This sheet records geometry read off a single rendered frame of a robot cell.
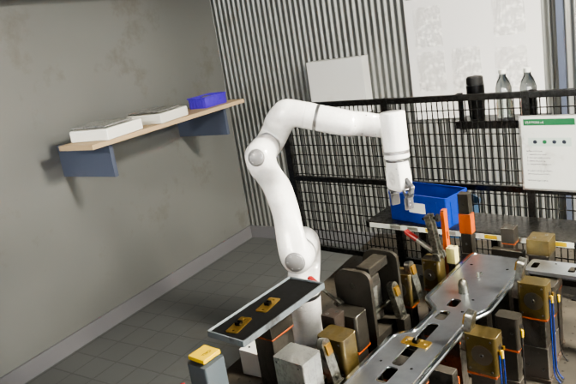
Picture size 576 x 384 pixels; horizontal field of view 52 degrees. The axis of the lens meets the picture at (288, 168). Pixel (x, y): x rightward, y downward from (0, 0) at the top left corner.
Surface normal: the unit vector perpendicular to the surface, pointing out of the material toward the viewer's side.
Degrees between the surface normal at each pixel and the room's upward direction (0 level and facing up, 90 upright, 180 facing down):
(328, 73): 90
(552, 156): 90
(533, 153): 90
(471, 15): 90
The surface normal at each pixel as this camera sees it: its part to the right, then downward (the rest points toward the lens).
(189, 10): 0.84, 0.00
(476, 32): -0.52, 0.27
